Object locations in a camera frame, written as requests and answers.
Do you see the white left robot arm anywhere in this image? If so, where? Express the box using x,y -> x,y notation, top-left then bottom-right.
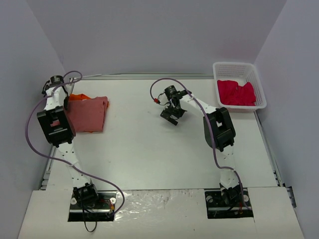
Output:
36,75 -> 100,208

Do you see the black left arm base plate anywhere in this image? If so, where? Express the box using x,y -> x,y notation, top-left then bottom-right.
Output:
68,191 -> 117,222

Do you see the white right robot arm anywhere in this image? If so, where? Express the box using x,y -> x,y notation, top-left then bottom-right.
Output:
160,85 -> 241,206

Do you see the pink t shirt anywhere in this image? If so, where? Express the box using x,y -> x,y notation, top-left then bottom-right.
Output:
66,96 -> 110,134

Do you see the white plastic basket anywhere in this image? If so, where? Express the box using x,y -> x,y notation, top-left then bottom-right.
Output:
213,62 -> 267,113

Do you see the thin black cable loop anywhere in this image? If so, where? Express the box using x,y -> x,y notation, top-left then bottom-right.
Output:
83,211 -> 98,234

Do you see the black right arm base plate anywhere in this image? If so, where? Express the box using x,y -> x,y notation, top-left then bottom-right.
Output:
204,189 -> 254,219

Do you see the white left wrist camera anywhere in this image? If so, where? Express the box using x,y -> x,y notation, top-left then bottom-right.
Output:
67,78 -> 77,85

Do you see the magenta t shirt in basket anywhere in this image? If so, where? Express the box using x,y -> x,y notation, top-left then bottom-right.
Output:
217,80 -> 256,106

